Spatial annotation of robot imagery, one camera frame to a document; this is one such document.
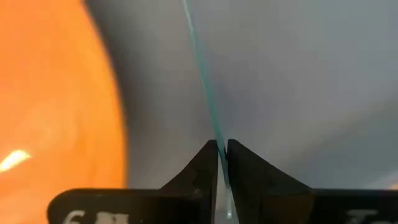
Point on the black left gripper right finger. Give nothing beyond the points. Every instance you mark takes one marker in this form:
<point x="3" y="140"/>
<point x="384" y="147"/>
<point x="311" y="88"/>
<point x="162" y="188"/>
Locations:
<point x="273" y="205"/>

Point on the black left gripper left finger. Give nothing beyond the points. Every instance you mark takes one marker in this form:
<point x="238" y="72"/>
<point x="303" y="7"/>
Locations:
<point x="174" y="205"/>

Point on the orange plate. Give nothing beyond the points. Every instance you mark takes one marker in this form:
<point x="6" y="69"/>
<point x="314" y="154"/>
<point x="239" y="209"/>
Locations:
<point x="62" y="93"/>

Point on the light blue plastic tray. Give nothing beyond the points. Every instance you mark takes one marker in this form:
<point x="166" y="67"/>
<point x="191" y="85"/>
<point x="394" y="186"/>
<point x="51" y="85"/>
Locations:
<point x="295" y="62"/>

